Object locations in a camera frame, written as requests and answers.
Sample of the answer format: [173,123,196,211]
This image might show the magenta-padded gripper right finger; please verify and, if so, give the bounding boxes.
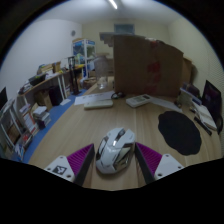
[133,142,186,185]

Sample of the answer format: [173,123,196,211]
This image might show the white open book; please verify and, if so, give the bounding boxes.
[191,101,218,132]

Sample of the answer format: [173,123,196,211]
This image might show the black scalloped mouse pad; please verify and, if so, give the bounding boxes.
[157,110,203,157]

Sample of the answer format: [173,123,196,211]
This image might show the book-filled shelf unit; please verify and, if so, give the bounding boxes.
[0,61,86,163]

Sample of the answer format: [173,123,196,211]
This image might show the small brown cardboard box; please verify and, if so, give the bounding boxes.
[182,57,194,86]

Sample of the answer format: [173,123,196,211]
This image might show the glass display cabinet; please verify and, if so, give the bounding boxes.
[71,38,98,79]

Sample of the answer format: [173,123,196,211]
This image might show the ceiling tube light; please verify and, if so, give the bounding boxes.
[107,0,119,10]

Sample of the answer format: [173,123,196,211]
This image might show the clear plastic jar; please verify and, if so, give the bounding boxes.
[94,55,109,90]

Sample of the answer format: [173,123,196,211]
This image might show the wall window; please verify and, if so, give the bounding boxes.
[113,23,136,35]

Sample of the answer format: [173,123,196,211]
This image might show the white paper sheet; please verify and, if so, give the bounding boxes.
[73,90,116,106]

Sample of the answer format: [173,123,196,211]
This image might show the blue book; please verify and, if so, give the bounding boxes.
[179,87,203,105]

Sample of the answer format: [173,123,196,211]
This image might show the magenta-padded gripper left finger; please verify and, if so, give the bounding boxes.
[43,143,97,187]

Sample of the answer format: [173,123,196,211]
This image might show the white and black computer mouse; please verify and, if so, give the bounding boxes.
[95,127,137,175]

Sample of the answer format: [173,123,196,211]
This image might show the black monitor screen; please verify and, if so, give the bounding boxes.
[201,79,223,123]

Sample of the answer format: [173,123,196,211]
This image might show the large brown cardboard box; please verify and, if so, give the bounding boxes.
[112,34,185,99]

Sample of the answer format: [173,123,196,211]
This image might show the small black glasses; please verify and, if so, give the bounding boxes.
[110,91,127,100]

